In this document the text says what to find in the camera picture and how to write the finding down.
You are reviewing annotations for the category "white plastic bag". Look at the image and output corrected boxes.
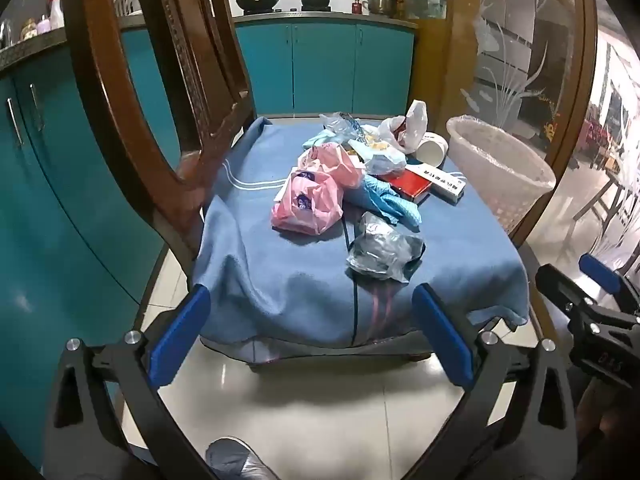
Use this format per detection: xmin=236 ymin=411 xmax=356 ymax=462
xmin=377 ymin=100 xmax=430 ymax=154

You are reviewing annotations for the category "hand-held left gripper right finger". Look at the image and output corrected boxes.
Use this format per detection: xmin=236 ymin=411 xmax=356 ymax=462
xmin=411 ymin=283 xmax=581 ymax=480

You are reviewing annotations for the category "white wrapper with yellow pieces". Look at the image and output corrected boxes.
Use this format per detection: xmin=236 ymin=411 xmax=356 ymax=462
xmin=347 ymin=135 xmax=408 ymax=176

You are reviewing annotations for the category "teal kitchen cabinet with counter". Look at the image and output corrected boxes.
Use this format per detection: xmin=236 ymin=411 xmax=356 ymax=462
xmin=233 ymin=11 xmax=419 ymax=117

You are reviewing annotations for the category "etched glass sliding door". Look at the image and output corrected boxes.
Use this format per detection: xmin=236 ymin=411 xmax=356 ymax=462
xmin=437 ymin=0 xmax=598 ymax=248

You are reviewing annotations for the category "blue rubber glove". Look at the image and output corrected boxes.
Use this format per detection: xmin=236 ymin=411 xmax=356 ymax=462
xmin=345 ymin=175 xmax=423 ymax=231

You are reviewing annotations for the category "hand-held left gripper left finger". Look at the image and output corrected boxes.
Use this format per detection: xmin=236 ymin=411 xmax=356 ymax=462
xmin=44 ymin=284 xmax=217 ymax=480

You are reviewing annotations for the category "white ointment box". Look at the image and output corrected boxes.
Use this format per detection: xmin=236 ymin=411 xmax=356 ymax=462
xmin=407 ymin=162 xmax=466 ymax=205

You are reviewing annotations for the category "pink plastic bag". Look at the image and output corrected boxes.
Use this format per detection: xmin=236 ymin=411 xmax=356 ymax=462
xmin=298 ymin=142 xmax=366 ymax=191
xmin=270 ymin=170 xmax=346 ymax=236

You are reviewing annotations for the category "steel stock pot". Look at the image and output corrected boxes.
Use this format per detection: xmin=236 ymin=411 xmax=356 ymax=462
xmin=361 ymin=0 xmax=404 ymax=17

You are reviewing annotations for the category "red flat box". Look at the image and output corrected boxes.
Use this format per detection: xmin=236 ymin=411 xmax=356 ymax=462
xmin=387 ymin=167 xmax=434 ymax=206

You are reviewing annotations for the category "long teal side cabinet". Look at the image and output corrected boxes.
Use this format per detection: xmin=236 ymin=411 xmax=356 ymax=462
xmin=0 ymin=14 xmax=203 ymax=471

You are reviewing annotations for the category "light blue wrapper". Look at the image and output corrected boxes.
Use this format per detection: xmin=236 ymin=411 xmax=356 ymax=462
xmin=301 ymin=127 xmax=351 ymax=152

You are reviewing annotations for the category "carved wooden chair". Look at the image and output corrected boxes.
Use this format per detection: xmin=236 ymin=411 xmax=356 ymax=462
xmin=60 ymin=0 xmax=557 ymax=376

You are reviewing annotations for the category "white paper cup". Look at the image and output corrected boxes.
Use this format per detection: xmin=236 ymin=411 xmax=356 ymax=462
xmin=415 ymin=131 xmax=450 ymax=167

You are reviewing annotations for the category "white plastic basket with liner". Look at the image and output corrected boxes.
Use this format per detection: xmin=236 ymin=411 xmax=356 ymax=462
xmin=446 ymin=116 xmax=557 ymax=234

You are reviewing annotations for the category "grey plastic bag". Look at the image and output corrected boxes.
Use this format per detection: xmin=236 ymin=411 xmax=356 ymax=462
xmin=346 ymin=211 xmax=426 ymax=283

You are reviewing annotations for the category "grey shoe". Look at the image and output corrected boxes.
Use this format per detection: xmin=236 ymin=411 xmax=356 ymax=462
xmin=205 ymin=436 xmax=281 ymax=480

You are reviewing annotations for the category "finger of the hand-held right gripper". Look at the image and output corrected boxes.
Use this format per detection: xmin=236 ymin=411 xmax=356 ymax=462
xmin=534 ymin=263 xmax=597 ymax=314
xmin=579 ymin=253 xmax=640 ymax=312

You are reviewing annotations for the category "blue striped blanket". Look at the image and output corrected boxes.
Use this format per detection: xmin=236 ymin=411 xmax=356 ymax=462
xmin=192 ymin=116 xmax=531 ymax=357

